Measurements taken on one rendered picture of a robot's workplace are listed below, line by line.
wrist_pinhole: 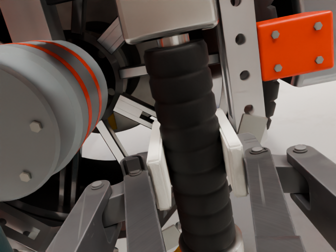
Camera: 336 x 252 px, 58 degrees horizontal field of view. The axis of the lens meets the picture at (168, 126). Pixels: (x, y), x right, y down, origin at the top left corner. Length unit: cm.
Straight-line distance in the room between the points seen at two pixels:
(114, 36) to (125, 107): 11
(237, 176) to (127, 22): 10
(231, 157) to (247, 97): 25
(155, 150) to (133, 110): 34
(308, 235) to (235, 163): 128
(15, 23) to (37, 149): 20
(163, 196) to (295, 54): 29
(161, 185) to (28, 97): 15
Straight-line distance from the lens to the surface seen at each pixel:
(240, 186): 16
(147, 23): 16
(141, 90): 70
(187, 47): 16
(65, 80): 30
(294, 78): 64
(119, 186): 16
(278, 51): 40
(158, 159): 16
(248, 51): 39
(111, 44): 49
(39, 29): 42
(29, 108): 27
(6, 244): 45
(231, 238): 21
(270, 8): 49
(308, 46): 41
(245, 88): 40
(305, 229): 145
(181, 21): 16
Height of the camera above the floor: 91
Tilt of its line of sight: 18 degrees down
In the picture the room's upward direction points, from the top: 12 degrees counter-clockwise
